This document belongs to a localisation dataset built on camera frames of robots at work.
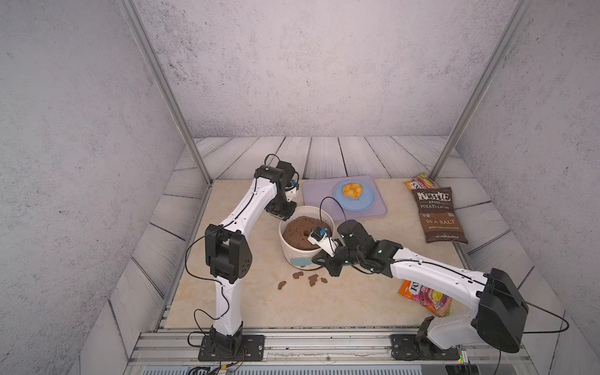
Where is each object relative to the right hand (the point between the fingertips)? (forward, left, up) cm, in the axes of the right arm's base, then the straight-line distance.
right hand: (316, 259), depth 76 cm
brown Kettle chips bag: (+25, -53, -15) cm, 61 cm away
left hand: (+17, +10, -1) cm, 20 cm away
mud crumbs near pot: (0, +1, -16) cm, 16 cm away
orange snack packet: (+48, -53, -14) cm, 72 cm away
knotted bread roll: (+42, -18, -13) cm, 48 cm away
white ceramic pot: (+3, +8, -1) cm, 9 cm away
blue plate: (+35, -22, -14) cm, 44 cm away
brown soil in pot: (+14, +7, -5) cm, 16 cm away
